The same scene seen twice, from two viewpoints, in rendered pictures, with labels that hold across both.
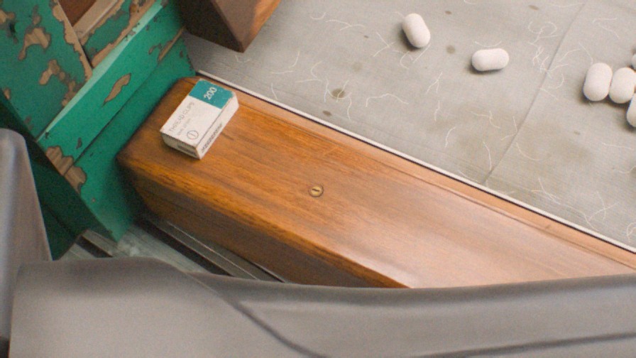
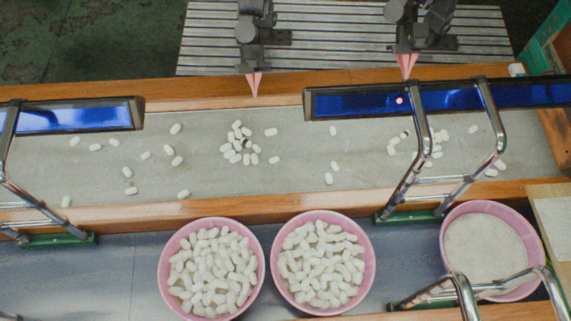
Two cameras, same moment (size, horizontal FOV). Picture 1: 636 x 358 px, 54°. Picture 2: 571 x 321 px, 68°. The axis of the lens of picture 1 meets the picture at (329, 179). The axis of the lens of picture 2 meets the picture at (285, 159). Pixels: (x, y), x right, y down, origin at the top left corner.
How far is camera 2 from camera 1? 1.32 m
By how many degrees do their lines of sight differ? 54
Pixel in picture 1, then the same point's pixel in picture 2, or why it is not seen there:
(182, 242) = not seen: hidden behind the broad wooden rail
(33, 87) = (542, 30)
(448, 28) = (490, 137)
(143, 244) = not seen: hidden behind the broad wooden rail
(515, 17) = (477, 150)
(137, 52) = (542, 64)
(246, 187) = (493, 67)
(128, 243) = not seen: hidden behind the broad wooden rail
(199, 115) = (517, 69)
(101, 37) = (547, 49)
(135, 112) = (531, 67)
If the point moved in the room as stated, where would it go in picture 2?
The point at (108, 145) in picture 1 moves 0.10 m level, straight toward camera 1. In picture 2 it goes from (527, 58) to (496, 49)
